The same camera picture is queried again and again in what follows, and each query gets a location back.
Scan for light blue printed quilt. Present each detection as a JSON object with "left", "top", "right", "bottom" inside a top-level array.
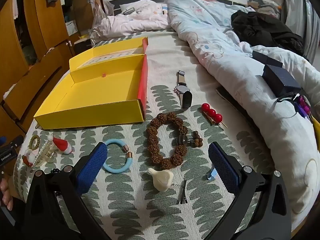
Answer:
[{"left": 165, "top": 0, "right": 320, "bottom": 230}]

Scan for black strap wristwatch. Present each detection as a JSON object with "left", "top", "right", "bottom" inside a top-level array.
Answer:
[{"left": 174, "top": 70, "right": 193, "bottom": 109}]

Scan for small white box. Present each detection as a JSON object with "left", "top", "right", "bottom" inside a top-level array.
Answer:
[{"left": 65, "top": 20, "right": 78, "bottom": 35}]

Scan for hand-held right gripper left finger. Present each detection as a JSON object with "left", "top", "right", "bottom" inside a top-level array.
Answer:
[{"left": 24, "top": 142, "right": 112, "bottom": 240}]

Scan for brown seed bead bracelet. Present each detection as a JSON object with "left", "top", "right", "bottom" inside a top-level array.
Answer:
[{"left": 146, "top": 112, "right": 202, "bottom": 170}]

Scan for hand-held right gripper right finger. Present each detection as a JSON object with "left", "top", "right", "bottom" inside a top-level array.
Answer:
[{"left": 205, "top": 142, "right": 292, "bottom": 240}]

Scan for red ball hair clip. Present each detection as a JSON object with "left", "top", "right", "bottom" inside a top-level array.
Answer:
[{"left": 201, "top": 103, "right": 228, "bottom": 128}]

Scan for dark headboard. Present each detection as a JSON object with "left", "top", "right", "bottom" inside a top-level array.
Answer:
[{"left": 110, "top": 0, "right": 250, "bottom": 12}]

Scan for santa figure hair clip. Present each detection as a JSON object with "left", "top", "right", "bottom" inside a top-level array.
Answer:
[{"left": 22, "top": 149, "right": 38, "bottom": 167}]

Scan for santa hat hair clip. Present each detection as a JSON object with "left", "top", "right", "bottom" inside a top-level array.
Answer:
[{"left": 47, "top": 134, "right": 73, "bottom": 155}]

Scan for person's left hand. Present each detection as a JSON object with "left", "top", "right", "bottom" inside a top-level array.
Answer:
[{"left": 0, "top": 180, "right": 13, "bottom": 211}]

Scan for white flower bud ornament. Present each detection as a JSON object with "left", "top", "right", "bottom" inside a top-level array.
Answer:
[{"left": 147, "top": 168, "right": 180, "bottom": 192}]

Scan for black eyeglasses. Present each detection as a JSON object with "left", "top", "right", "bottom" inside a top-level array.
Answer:
[{"left": 276, "top": 92, "right": 300, "bottom": 103}]

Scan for clear pearl claw clip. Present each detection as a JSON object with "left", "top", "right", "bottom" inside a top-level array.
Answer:
[{"left": 32, "top": 141, "right": 59, "bottom": 168}]

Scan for light blue bracelet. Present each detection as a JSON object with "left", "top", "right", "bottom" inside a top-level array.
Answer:
[{"left": 101, "top": 139, "right": 134, "bottom": 173}]

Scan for clear plastic bag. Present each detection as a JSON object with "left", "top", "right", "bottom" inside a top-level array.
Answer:
[{"left": 91, "top": 1, "right": 114, "bottom": 37}]

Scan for navy box lid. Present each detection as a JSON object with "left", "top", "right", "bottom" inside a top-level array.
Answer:
[{"left": 251, "top": 51, "right": 283, "bottom": 68}]

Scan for yellow cardboard box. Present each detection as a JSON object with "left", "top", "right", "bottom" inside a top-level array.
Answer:
[{"left": 34, "top": 37, "right": 149, "bottom": 130}]

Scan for black clothing pile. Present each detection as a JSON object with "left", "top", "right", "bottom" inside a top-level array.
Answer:
[{"left": 230, "top": 10, "right": 305, "bottom": 55}]

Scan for navy gift box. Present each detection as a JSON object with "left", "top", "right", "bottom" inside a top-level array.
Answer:
[{"left": 262, "top": 64, "right": 302, "bottom": 97}]

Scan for black bin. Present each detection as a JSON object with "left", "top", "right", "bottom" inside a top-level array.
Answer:
[{"left": 74, "top": 40, "right": 93, "bottom": 55}]

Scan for black hair pin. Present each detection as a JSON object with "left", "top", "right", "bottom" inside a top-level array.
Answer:
[{"left": 178, "top": 180, "right": 188, "bottom": 205}]

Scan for patterned pillow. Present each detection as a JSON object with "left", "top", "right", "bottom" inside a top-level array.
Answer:
[{"left": 246, "top": 0, "right": 280, "bottom": 18}]

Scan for wooden wardrobe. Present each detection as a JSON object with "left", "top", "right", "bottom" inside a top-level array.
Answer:
[{"left": 0, "top": 0, "right": 94, "bottom": 140}]

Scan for white pink blanket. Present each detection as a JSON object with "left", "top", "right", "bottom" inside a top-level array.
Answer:
[{"left": 90, "top": 0, "right": 172, "bottom": 40}]

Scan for purple key bunch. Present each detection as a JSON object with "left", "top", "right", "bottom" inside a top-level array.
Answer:
[{"left": 294, "top": 95, "right": 313, "bottom": 118}]

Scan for green spiral hair tie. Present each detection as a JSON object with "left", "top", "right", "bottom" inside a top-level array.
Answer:
[{"left": 30, "top": 135, "right": 42, "bottom": 149}]

